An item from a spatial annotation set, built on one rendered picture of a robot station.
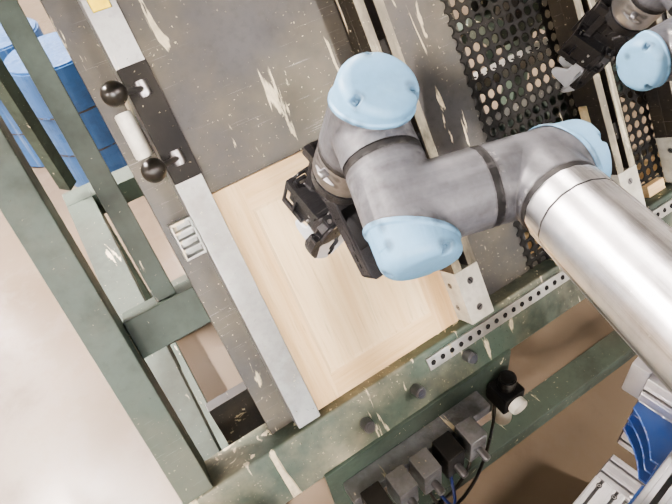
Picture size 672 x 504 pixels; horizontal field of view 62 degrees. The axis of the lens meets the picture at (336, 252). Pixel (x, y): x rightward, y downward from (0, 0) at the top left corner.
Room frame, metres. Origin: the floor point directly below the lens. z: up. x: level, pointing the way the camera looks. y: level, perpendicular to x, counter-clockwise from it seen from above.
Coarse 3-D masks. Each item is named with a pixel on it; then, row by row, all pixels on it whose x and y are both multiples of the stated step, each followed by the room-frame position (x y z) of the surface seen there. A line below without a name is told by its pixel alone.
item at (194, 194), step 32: (96, 32) 0.90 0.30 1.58; (128, 32) 0.91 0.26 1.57; (128, 64) 0.88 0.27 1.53; (128, 96) 0.86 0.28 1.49; (192, 192) 0.78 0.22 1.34; (224, 224) 0.76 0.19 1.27; (224, 256) 0.72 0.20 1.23; (256, 288) 0.69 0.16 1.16; (256, 320) 0.66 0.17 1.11; (288, 352) 0.63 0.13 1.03; (288, 384) 0.59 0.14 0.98
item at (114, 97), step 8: (112, 80) 0.77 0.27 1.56; (144, 80) 0.86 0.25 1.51; (104, 88) 0.76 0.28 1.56; (112, 88) 0.75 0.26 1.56; (120, 88) 0.76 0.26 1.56; (128, 88) 0.81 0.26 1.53; (136, 88) 0.83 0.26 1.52; (144, 88) 0.85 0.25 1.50; (104, 96) 0.75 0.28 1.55; (112, 96) 0.75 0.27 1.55; (120, 96) 0.75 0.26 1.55; (144, 96) 0.84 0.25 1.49; (112, 104) 0.75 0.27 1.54; (120, 104) 0.75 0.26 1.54
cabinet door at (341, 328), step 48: (240, 192) 0.81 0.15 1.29; (288, 192) 0.83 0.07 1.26; (240, 240) 0.76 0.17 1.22; (288, 240) 0.78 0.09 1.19; (288, 288) 0.72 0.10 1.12; (336, 288) 0.73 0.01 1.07; (384, 288) 0.75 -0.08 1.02; (432, 288) 0.76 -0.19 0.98; (288, 336) 0.66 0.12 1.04; (336, 336) 0.67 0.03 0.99; (384, 336) 0.69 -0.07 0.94; (432, 336) 0.70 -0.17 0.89; (336, 384) 0.61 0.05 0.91
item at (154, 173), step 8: (176, 152) 0.80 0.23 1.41; (152, 160) 0.71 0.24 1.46; (160, 160) 0.71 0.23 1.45; (168, 160) 0.76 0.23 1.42; (176, 160) 0.78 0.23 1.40; (184, 160) 0.79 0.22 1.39; (144, 168) 0.70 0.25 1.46; (152, 168) 0.70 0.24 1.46; (160, 168) 0.70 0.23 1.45; (144, 176) 0.70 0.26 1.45; (152, 176) 0.69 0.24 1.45; (160, 176) 0.69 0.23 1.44
